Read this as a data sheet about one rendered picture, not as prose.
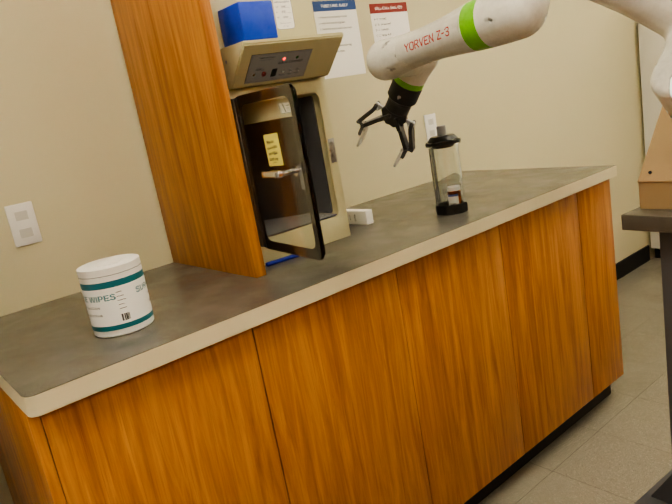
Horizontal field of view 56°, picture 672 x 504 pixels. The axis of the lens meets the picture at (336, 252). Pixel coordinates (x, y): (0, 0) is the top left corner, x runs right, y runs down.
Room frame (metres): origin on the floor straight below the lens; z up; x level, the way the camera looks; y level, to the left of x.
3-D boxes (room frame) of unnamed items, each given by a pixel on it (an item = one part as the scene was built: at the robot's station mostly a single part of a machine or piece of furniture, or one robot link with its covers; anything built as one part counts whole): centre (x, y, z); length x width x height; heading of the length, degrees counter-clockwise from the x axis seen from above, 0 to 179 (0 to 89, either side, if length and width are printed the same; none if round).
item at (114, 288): (1.32, 0.48, 1.02); 0.13 x 0.13 x 0.15
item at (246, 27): (1.65, 0.12, 1.56); 0.10 x 0.10 x 0.09; 38
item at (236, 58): (1.71, 0.04, 1.46); 0.32 x 0.12 x 0.10; 128
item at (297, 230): (1.52, 0.11, 1.19); 0.30 x 0.01 x 0.40; 30
